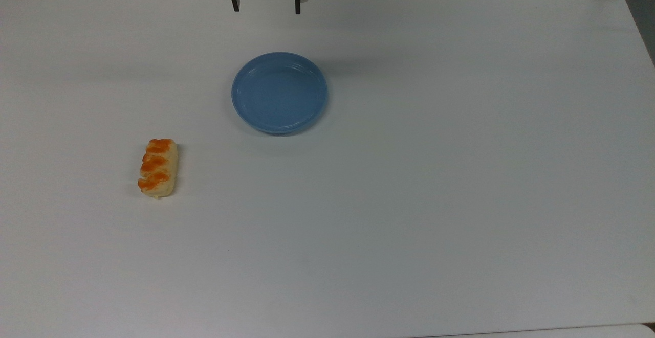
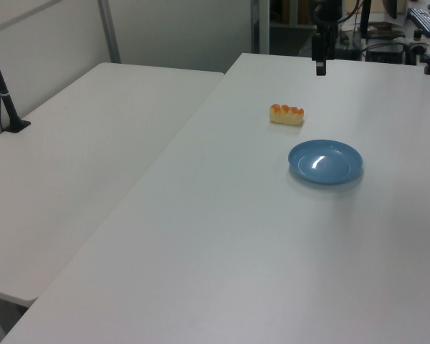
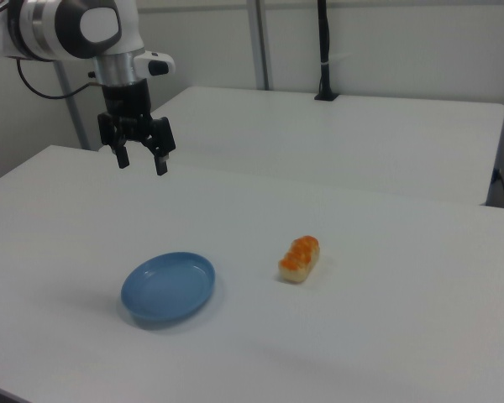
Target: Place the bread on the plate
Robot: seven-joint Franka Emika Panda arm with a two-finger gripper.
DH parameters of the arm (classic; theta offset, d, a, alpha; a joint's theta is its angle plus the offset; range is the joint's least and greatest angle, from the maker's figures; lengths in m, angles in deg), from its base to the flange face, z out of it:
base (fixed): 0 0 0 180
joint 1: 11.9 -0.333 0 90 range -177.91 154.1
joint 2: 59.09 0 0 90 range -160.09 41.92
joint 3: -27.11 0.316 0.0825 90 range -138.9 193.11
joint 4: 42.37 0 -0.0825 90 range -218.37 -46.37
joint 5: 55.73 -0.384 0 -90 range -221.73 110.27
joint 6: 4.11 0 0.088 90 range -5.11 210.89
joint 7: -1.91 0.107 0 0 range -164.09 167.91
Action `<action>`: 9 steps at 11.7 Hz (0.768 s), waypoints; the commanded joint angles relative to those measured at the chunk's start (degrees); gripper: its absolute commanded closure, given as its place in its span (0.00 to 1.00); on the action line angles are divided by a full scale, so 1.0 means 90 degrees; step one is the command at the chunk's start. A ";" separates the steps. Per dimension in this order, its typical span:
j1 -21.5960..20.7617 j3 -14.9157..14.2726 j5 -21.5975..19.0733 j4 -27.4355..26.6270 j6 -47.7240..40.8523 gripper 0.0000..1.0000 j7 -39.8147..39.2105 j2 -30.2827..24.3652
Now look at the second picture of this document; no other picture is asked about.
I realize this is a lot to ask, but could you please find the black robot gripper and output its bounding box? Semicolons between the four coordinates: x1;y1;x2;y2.
311;31;336;77

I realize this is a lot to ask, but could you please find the toy bread with orange crust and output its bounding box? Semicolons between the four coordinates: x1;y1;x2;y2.
269;103;305;127

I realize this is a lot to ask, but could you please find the blue round plate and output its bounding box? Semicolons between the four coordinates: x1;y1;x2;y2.
287;139;364;186

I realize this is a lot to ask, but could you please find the black equipment box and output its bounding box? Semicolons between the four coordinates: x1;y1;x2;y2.
364;42;406;65

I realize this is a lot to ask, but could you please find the black monitor stand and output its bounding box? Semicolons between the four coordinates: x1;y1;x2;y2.
359;0;373;38

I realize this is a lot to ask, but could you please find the black computer keyboard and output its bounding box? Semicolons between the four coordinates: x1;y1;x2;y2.
407;7;430;37

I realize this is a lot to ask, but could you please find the black camera stand pole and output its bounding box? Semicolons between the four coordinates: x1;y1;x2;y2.
0;29;32;134

